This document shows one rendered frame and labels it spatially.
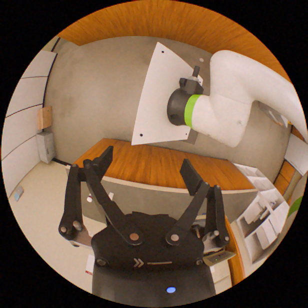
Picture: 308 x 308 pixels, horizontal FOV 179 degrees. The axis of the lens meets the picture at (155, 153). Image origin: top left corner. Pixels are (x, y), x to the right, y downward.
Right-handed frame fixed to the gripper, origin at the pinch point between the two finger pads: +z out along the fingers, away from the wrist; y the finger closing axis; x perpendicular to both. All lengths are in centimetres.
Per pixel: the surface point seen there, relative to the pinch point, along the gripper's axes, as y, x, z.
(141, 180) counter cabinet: 3, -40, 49
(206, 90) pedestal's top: 24.2, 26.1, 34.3
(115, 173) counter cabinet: -18, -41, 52
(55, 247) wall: -83, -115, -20
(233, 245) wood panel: 79, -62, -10
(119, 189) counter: -12, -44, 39
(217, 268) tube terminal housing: 62, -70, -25
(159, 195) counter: 16, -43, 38
